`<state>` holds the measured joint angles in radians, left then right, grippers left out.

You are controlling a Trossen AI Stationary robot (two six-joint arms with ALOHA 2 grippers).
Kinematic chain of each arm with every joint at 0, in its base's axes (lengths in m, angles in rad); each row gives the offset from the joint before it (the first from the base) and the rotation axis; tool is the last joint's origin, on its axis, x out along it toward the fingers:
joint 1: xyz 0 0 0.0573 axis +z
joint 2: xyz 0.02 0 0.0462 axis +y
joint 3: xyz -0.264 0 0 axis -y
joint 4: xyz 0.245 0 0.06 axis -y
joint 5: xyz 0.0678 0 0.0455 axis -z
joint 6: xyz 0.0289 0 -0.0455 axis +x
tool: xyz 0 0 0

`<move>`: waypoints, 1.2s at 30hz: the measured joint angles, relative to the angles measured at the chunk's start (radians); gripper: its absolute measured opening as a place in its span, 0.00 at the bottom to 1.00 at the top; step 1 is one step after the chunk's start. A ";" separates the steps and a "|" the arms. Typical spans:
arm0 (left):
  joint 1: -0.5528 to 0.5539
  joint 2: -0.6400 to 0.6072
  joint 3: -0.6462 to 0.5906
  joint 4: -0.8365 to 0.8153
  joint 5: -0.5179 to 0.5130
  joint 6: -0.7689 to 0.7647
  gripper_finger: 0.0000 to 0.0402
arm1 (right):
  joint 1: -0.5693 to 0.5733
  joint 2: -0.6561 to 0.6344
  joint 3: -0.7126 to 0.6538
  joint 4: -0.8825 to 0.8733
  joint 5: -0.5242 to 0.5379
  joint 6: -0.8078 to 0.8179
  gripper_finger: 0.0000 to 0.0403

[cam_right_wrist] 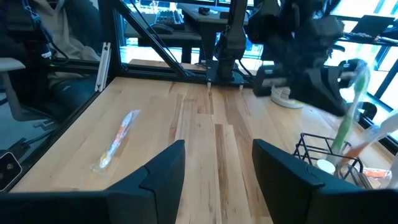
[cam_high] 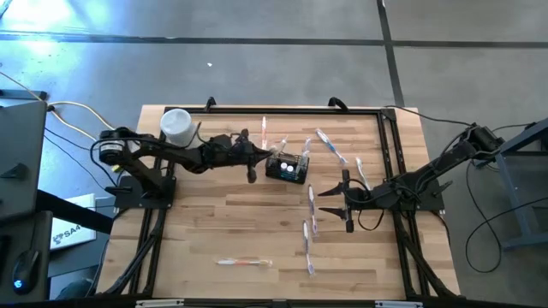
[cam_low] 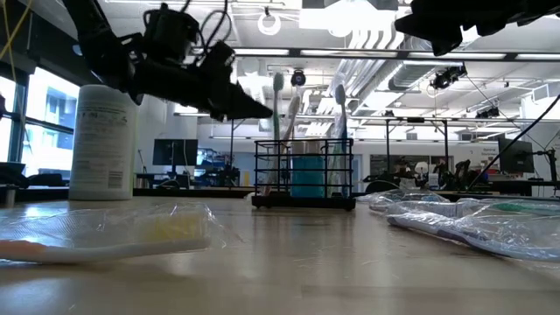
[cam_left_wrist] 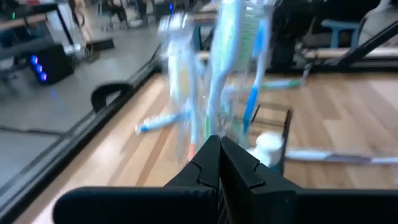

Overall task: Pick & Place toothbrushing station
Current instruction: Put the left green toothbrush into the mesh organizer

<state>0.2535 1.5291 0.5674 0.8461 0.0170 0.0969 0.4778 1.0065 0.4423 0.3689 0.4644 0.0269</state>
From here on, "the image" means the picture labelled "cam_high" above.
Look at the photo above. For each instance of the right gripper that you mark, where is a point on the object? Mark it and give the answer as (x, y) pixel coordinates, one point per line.
(357, 197)

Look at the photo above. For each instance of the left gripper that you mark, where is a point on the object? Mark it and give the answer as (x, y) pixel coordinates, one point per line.
(244, 152)

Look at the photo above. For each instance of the purple toothbrush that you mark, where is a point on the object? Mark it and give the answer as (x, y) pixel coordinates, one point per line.
(306, 244)

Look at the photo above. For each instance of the blue toothbrush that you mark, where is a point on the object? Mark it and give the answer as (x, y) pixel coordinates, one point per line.
(331, 147)

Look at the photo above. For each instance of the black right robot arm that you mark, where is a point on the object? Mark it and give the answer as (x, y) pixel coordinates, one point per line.
(445, 160)

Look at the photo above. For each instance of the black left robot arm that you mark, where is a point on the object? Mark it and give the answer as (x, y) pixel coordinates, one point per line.
(184, 156)

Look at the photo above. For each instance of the black table clamp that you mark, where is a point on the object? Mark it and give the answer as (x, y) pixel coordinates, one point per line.
(338, 102)
(210, 102)

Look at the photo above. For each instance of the white wipes canister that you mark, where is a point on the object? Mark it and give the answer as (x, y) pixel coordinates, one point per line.
(175, 124)

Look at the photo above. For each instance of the black desk beam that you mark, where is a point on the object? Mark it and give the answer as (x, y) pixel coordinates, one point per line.
(73, 211)

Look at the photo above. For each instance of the blue-grey metal cart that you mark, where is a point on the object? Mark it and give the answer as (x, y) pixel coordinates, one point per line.
(522, 136)

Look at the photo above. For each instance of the white printed box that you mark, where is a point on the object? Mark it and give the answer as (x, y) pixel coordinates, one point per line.
(70, 231)

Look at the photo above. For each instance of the grey desk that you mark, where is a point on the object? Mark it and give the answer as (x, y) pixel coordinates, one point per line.
(21, 137)

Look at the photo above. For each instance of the black computer mouse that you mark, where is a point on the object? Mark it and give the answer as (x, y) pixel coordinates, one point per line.
(25, 269)

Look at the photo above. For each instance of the black desk mat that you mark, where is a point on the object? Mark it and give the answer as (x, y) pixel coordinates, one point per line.
(8, 231)

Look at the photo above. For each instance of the white edge bracket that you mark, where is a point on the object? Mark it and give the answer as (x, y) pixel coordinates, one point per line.
(398, 304)
(160, 303)

